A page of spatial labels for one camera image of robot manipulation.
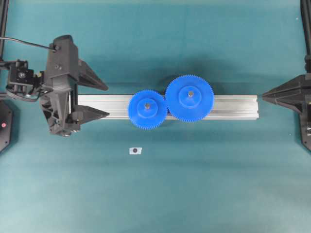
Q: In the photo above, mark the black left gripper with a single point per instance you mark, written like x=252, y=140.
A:
x=59, y=99

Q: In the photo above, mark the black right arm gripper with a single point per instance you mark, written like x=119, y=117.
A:
x=299, y=104

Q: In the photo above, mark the small blue plastic gear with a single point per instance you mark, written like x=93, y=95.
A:
x=143, y=118

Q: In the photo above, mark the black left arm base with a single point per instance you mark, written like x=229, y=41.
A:
x=6, y=122

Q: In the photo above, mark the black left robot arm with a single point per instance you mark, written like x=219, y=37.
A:
x=23, y=84

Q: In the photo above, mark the large blue plastic gear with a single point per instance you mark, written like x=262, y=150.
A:
x=182, y=106

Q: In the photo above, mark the white paper marker tag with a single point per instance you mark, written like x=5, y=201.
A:
x=135, y=151

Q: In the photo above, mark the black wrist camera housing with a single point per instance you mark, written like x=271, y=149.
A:
x=63, y=61

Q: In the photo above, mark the aluminium extrusion rail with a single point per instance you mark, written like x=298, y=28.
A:
x=226, y=107

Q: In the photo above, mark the black frame post right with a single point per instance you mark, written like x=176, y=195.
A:
x=305, y=8

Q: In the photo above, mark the black frame post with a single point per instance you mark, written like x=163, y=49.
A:
x=305, y=8
x=3, y=22

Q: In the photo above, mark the black frame post left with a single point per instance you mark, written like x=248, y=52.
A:
x=3, y=22

